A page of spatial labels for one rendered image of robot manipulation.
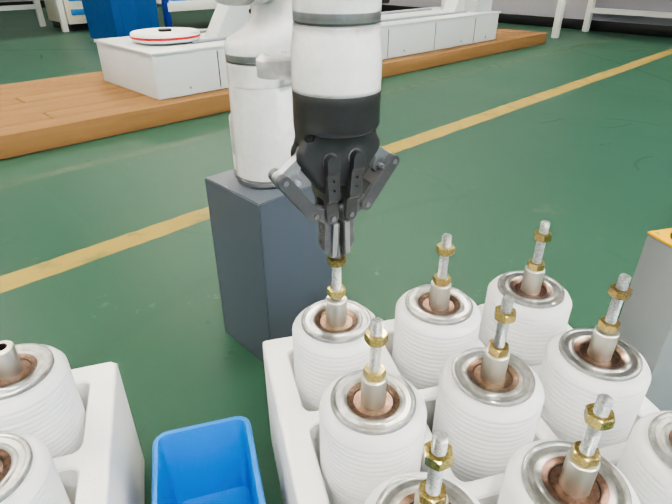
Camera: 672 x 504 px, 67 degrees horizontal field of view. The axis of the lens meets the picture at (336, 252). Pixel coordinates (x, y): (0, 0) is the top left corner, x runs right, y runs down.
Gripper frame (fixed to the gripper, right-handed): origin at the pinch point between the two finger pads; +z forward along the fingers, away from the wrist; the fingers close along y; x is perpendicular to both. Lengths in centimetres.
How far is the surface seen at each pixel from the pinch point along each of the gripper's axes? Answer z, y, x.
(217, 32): 7, 56, 212
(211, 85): 26, 44, 191
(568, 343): 10.1, 18.4, -15.2
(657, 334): 14.8, 34.6, -16.0
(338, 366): 12.5, -2.2, -4.4
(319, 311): 10.2, -0.9, 2.0
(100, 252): 36, -19, 77
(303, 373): 15.1, -4.6, -1.1
